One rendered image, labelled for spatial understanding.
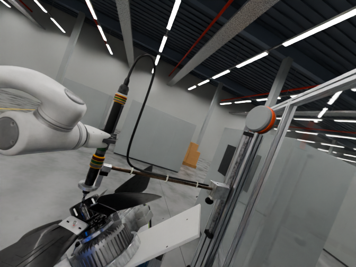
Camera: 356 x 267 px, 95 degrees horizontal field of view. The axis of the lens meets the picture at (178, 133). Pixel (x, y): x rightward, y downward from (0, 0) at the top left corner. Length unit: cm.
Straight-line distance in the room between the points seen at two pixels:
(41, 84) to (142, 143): 582
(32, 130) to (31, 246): 43
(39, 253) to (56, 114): 45
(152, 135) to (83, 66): 872
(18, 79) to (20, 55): 1455
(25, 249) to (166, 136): 571
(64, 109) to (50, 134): 6
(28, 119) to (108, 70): 1282
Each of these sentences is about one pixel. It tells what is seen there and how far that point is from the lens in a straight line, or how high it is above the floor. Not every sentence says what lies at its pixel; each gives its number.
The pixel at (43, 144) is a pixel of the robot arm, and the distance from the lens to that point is 43.
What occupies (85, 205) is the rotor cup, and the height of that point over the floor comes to 124.
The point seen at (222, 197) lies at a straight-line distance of 95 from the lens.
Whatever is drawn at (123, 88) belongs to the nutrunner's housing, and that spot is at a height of 173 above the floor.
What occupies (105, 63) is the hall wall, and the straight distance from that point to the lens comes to 1333.
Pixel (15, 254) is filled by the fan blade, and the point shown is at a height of 117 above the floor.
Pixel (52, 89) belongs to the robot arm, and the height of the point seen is 166.
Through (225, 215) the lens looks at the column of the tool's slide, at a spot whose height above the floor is 132.
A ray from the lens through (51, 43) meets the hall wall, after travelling 1447.
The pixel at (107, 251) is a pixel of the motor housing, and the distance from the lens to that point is 81.
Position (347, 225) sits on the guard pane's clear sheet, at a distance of 59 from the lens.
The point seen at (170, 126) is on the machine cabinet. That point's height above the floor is 163.
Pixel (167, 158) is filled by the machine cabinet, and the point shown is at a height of 42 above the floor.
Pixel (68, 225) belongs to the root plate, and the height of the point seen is 119.
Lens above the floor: 167
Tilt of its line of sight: 2 degrees down
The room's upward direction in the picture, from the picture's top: 21 degrees clockwise
